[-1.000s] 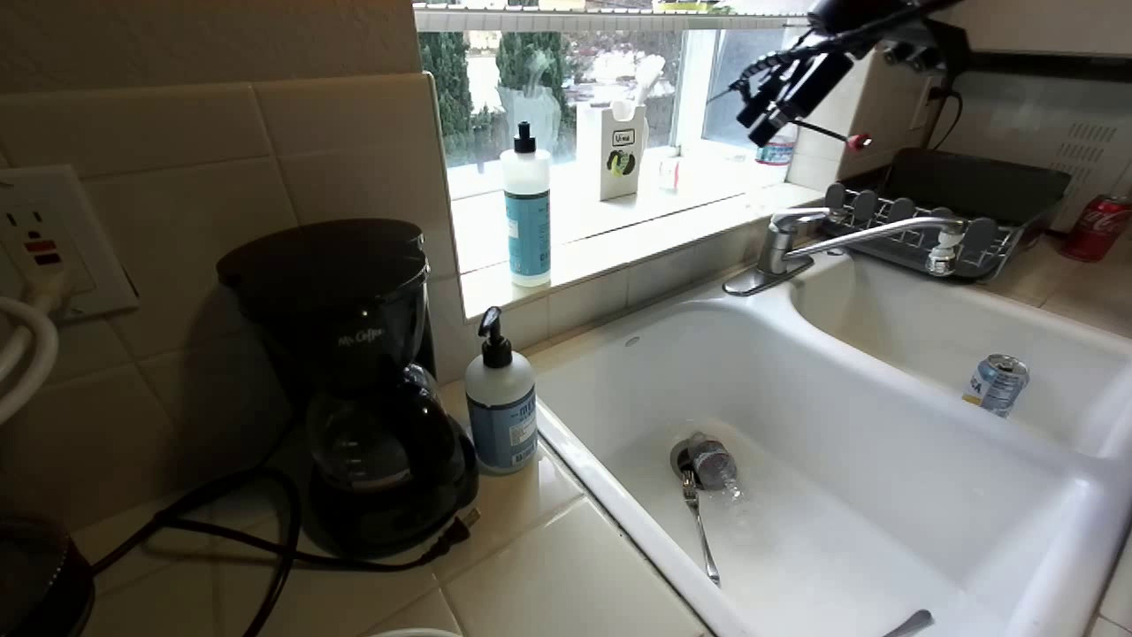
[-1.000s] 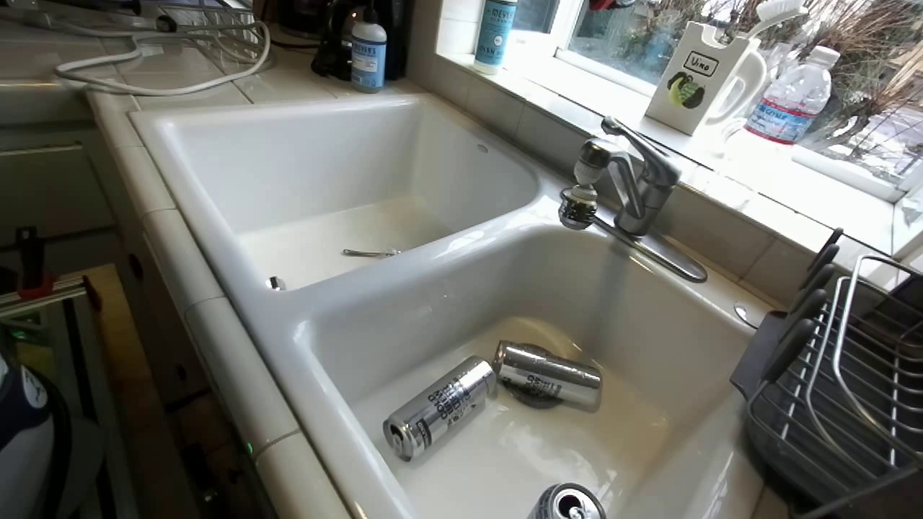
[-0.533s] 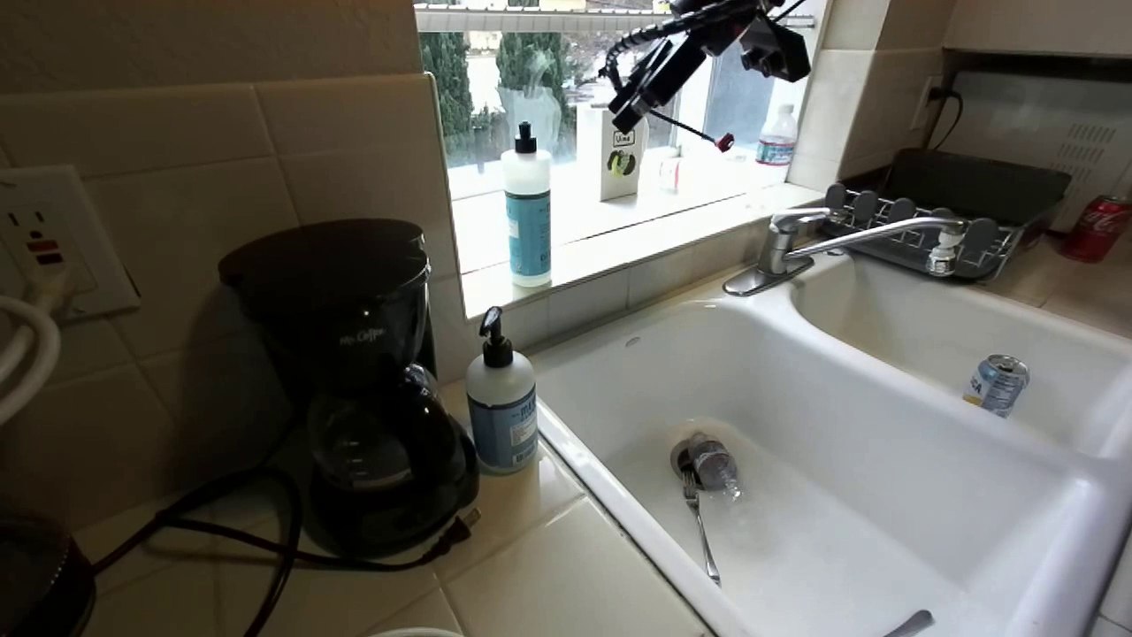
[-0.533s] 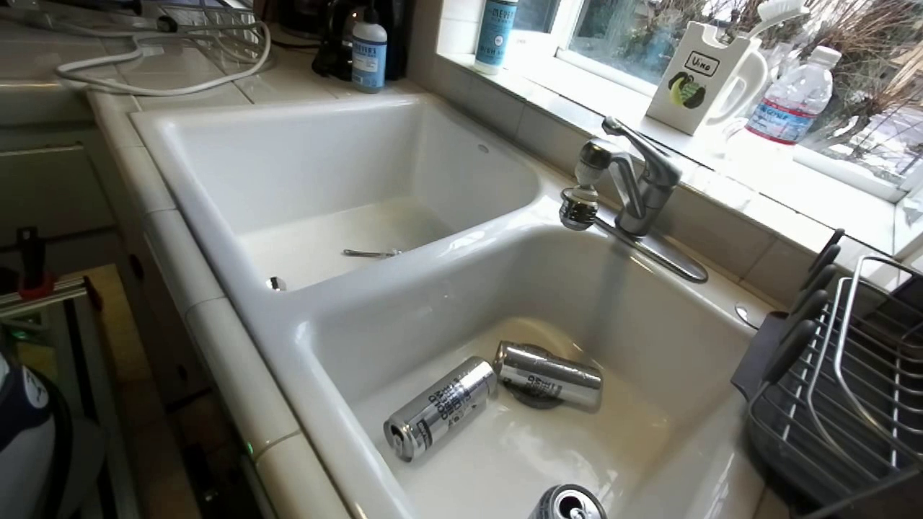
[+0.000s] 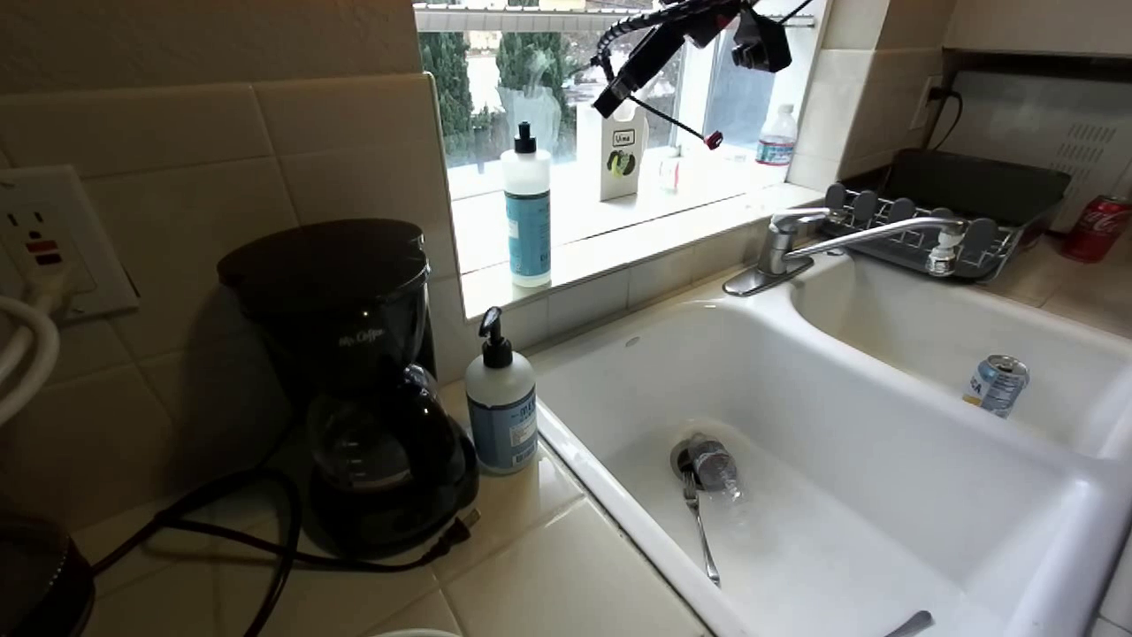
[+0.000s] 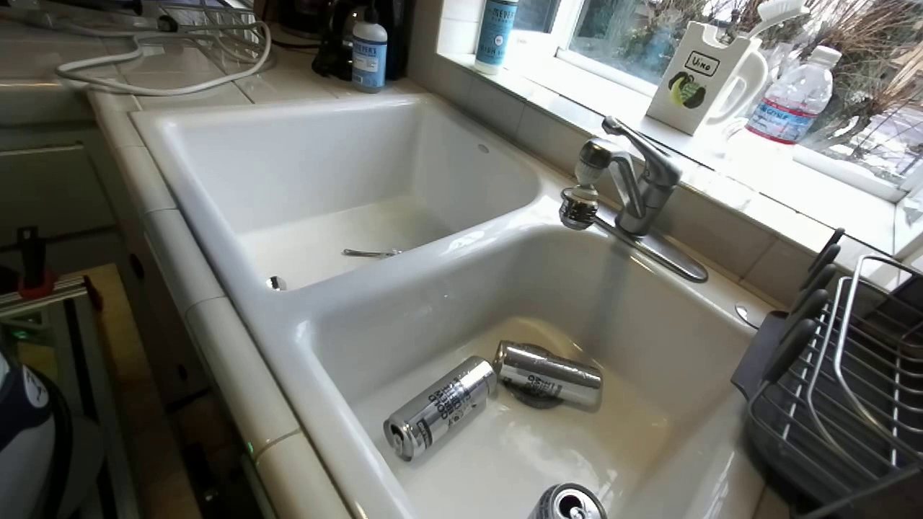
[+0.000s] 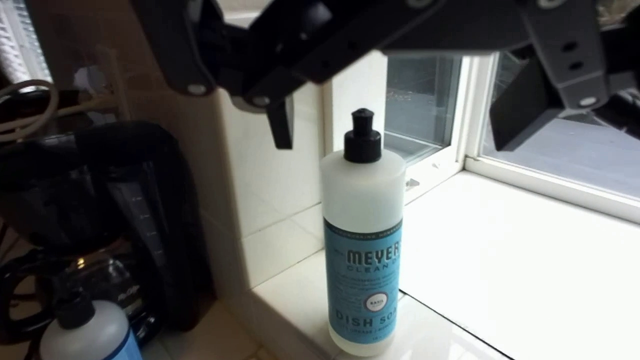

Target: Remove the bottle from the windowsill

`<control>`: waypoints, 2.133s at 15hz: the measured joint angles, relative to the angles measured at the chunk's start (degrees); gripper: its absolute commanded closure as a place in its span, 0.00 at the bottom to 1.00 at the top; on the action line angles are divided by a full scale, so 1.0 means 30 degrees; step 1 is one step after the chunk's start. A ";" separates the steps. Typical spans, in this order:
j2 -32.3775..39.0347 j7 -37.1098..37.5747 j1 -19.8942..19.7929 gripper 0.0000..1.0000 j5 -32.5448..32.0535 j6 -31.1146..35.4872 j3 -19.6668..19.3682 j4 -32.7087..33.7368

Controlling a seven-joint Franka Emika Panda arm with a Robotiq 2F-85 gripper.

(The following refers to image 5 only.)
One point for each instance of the black dish drying rack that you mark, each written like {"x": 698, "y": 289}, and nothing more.
{"x": 977, "y": 189}

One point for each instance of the clear plastic water bottle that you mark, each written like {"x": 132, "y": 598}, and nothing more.
{"x": 775, "y": 142}

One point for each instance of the short white blue-label pump bottle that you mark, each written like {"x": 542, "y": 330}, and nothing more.
{"x": 500, "y": 413}

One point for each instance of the tall white blue-label soap bottle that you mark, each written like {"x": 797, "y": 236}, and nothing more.
{"x": 529, "y": 226}

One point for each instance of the red can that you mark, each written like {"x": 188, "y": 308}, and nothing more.
{"x": 1098, "y": 233}

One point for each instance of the metal sink drain strainer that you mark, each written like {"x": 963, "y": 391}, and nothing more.
{"x": 713, "y": 456}

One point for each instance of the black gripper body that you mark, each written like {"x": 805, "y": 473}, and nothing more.
{"x": 721, "y": 24}

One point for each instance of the small pale bottle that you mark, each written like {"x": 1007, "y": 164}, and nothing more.
{"x": 669, "y": 170}

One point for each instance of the white window frame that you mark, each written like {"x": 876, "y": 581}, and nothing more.
{"x": 506, "y": 20}

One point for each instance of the silver drink can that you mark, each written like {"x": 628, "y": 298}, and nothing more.
{"x": 999, "y": 386}

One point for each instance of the metal spoon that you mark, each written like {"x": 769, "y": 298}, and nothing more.
{"x": 688, "y": 491}

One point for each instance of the white carton with green logo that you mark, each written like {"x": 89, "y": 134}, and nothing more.
{"x": 622, "y": 160}

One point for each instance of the chrome sink faucet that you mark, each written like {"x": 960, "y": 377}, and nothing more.
{"x": 779, "y": 248}

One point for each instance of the white wall outlet plate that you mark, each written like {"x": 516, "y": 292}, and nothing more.
{"x": 83, "y": 236}

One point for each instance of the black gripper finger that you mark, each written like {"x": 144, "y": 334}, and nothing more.
{"x": 763, "y": 39}

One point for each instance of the black coffee maker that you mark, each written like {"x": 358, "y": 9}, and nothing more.
{"x": 342, "y": 320}

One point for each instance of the white double sink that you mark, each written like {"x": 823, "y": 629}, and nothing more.
{"x": 826, "y": 391}

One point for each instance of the black round container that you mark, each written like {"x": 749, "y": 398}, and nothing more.
{"x": 36, "y": 588}

